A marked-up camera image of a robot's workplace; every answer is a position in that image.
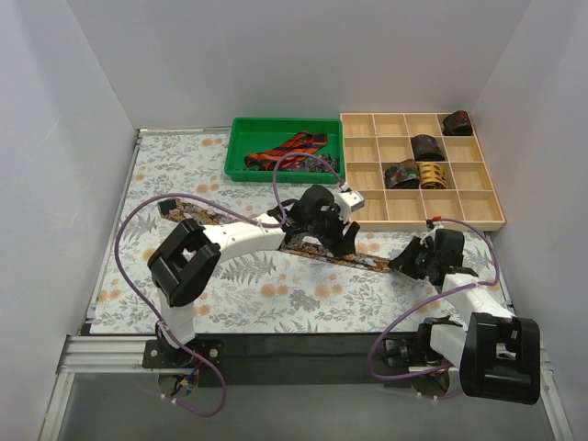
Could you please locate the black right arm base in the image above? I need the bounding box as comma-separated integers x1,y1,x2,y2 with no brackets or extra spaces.
376,333,452,369

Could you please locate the orange navy striped tie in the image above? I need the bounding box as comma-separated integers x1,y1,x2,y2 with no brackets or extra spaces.
244,131,328,171

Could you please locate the green plastic tray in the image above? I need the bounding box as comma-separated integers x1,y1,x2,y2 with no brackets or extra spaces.
224,117,345,184

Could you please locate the rolled green brown tie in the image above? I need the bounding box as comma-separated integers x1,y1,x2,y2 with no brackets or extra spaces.
384,159,420,189

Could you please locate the rolled dark floral tie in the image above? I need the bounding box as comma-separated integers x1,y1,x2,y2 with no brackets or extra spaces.
411,134,446,162

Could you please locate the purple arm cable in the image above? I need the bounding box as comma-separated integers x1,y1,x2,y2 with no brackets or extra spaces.
113,152,348,418
368,217,503,400

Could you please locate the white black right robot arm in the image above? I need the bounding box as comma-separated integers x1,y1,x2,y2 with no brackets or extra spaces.
384,230,540,405

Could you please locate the rolled dark red tie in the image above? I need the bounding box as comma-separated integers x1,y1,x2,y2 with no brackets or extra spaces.
442,110,473,136

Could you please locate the aluminium frame rail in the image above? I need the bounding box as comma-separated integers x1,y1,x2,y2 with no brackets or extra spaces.
57,333,552,373

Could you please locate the brown cat print tie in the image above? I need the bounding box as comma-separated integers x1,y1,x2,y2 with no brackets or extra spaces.
157,198,390,273

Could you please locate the dark blue patterned tie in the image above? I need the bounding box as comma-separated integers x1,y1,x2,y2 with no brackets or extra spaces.
283,154,340,173

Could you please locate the floral print table mat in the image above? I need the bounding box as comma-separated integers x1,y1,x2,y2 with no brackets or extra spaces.
89,132,511,335

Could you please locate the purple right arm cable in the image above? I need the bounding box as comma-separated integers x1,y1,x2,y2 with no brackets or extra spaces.
368,217,503,400

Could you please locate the rolled yellow black tie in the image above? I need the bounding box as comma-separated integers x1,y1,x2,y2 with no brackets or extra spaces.
417,162,449,189

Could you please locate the wooden compartment organizer box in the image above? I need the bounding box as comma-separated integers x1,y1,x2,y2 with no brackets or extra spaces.
340,110,505,232

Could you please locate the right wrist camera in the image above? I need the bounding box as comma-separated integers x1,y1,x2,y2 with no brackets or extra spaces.
426,216,443,231

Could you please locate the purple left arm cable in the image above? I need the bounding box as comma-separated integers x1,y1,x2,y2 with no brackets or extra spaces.
113,152,348,418

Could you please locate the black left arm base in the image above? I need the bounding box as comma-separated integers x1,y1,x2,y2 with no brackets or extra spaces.
141,338,224,368

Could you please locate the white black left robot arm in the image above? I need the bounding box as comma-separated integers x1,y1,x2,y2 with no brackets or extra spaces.
148,185,365,368

